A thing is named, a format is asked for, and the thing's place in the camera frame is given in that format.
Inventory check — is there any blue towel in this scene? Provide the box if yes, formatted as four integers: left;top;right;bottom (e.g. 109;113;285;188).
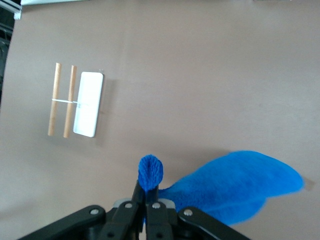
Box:
137;149;305;226

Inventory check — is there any white towel rack base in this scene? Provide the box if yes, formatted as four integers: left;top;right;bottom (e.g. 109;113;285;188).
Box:
72;71;104;138

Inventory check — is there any wooden rack rod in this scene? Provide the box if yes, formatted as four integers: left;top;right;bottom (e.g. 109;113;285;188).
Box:
47;62;62;137
63;65;78;139

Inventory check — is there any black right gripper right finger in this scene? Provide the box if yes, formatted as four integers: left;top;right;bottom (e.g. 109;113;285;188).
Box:
146;186;252;240

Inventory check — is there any aluminium frame profile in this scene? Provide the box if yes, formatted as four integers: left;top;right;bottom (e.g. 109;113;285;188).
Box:
0;3;23;21

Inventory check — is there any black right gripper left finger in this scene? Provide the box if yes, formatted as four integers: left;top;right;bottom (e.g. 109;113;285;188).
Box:
17;179;146;240

